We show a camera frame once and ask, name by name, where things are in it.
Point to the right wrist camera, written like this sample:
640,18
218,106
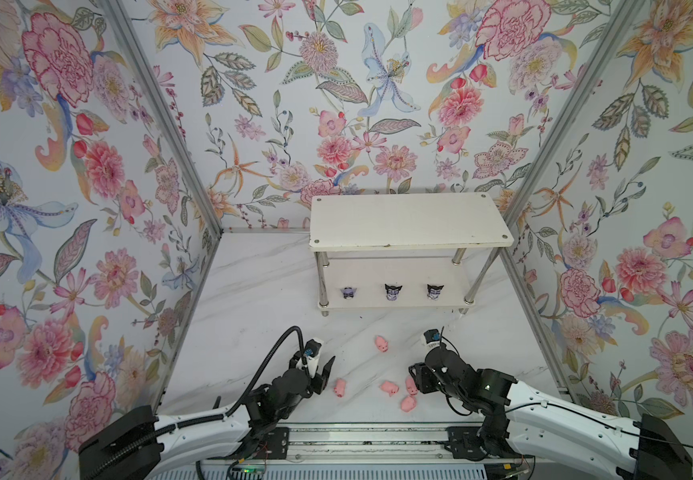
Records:
431,339

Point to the white two-tier shelf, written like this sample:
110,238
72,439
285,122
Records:
367,241

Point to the aluminium corner post left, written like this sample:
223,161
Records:
124,31

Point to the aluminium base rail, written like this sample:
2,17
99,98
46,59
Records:
352,447

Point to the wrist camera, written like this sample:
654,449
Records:
431,339
311,357

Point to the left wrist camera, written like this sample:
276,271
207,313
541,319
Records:
311,357

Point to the aluminium corner post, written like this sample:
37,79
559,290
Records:
124,31
619,23

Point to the pink pig toy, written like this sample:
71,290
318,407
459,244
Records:
381,344
410,386
408,403
389,388
340,388

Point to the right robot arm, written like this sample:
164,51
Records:
521,421

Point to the aluminium corner post right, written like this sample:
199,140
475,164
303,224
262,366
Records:
619,23

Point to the black purple figurine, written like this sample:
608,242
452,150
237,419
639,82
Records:
392,291
434,291
348,292

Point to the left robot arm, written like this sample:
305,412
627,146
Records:
141,445

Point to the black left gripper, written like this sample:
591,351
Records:
315,377

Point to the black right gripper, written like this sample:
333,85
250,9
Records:
421,372

